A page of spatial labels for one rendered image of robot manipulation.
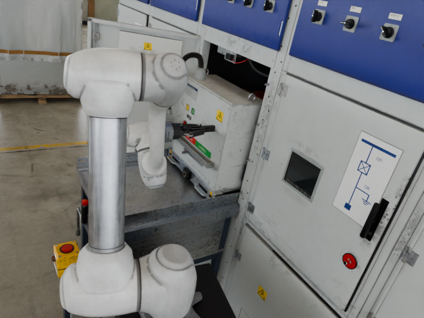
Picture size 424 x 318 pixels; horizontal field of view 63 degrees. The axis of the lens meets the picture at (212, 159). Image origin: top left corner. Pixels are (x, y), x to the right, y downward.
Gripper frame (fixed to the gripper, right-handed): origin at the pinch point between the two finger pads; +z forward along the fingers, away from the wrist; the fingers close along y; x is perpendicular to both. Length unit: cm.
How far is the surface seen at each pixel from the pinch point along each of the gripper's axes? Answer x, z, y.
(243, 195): -30.9, 17.2, 17.5
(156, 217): -36.2, -29.1, 13.6
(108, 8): -63, 296, -1114
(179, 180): -38.4, -1.8, -16.2
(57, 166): -123, -35, -196
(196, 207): -35.2, -8.2, 13.7
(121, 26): 34, -22, -67
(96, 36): 26, -33, -73
